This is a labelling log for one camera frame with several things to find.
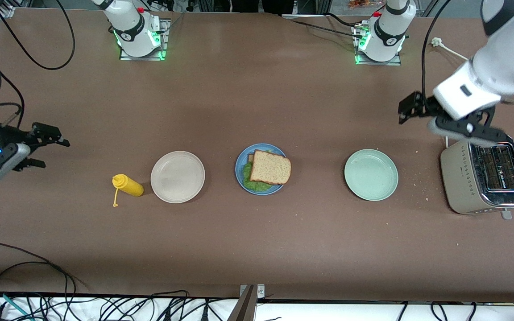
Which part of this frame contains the yellow squeeze bottle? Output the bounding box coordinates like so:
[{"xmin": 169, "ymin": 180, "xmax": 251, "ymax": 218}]
[{"xmin": 112, "ymin": 174, "xmax": 145, "ymax": 208}]

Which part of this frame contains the green lettuce leaf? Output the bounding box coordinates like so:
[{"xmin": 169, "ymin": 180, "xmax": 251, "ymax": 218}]
[{"xmin": 243, "ymin": 161, "xmax": 276, "ymax": 193}]

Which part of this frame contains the mint green plate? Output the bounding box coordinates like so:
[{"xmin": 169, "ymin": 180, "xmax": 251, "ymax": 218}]
[{"xmin": 344, "ymin": 148, "xmax": 399, "ymax": 202}]

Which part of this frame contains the beige plate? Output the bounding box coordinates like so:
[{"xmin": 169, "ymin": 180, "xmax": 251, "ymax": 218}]
[{"xmin": 150, "ymin": 151, "xmax": 206, "ymax": 204}]

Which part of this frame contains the blue plate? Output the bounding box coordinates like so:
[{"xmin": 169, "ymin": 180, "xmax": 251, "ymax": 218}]
[{"xmin": 235, "ymin": 143, "xmax": 290, "ymax": 195}]

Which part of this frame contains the beige and chrome toaster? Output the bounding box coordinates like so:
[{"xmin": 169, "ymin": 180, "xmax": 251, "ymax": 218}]
[{"xmin": 440, "ymin": 133, "xmax": 514, "ymax": 220}]

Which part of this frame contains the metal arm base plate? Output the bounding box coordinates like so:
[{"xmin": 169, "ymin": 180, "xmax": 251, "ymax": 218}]
[
  {"xmin": 119, "ymin": 18, "xmax": 169, "ymax": 61},
  {"xmin": 353, "ymin": 25, "xmax": 402, "ymax": 66}
]

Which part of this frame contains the white toaster power cable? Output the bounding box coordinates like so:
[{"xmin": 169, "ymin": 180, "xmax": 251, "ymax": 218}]
[{"xmin": 431, "ymin": 37, "xmax": 470, "ymax": 148}]

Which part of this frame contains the teal cable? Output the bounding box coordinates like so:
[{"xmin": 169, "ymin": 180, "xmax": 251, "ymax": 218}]
[{"xmin": 0, "ymin": 290, "xmax": 32, "ymax": 321}]

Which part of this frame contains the metal table edge bracket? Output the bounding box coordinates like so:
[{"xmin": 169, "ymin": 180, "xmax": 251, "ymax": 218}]
[{"xmin": 227, "ymin": 284, "xmax": 265, "ymax": 321}]

